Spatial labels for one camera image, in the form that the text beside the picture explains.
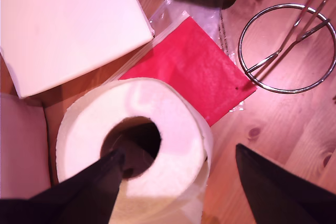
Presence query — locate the white padded pouch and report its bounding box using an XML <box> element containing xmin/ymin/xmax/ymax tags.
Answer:
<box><xmin>0</xmin><ymin>93</ymin><xmax>52</xmax><ymax>199</ymax></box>

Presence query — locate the white paper towel roll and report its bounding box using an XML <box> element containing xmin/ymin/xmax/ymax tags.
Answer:
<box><xmin>56</xmin><ymin>77</ymin><xmax>213</xmax><ymax>224</ymax></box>

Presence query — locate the white paper bag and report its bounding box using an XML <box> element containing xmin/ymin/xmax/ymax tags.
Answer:
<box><xmin>0</xmin><ymin>0</ymin><xmax>156</xmax><ymax>99</ymax></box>

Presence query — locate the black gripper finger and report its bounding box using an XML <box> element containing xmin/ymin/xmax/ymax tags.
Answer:
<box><xmin>235</xmin><ymin>144</ymin><xmax>336</xmax><ymax>224</ymax></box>
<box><xmin>28</xmin><ymin>150</ymin><xmax>125</xmax><ymax>224</ymax></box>

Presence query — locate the chrome wire paper towel stand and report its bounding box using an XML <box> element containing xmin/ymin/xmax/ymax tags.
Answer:
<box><xmin>237</xmin><ymin>0</ymin><xmax>336</xmax><ymax>94</ymax></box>

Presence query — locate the red paper sheet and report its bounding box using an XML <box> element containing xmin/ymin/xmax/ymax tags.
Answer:
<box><xmin>118</xmin><ymin>15</ymin><xmax>257</xmax><ymax>127</ymax></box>

